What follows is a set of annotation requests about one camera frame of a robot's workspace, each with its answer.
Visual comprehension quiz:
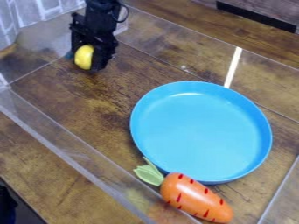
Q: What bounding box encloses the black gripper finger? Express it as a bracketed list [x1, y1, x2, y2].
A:
[71, 31, 92, 53]
[90, 42, 118, 72]

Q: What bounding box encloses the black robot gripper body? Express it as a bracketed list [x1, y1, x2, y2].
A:
[70, 0, 120, 46]

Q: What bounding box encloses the yellow toy lemon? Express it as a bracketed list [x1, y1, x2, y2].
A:
[75, 45, 94, 70]

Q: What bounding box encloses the purple toy eggplant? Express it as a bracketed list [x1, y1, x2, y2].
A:
[64, 51, 75, 60]

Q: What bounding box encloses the blue round tray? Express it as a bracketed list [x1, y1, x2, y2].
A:
[130, 81, 273, 185]

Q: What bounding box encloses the white patterned curtain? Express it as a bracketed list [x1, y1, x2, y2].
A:
[0, 0, 86, 51]

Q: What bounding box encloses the orange toy carrot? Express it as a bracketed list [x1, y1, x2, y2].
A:
[134, 157, 234, 223]

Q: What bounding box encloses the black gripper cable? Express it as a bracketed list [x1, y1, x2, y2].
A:
[112, 0, 130, 24]

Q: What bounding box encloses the clear acrylic enclosure wall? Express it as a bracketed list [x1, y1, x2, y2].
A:
[0, 0, 299, 224]

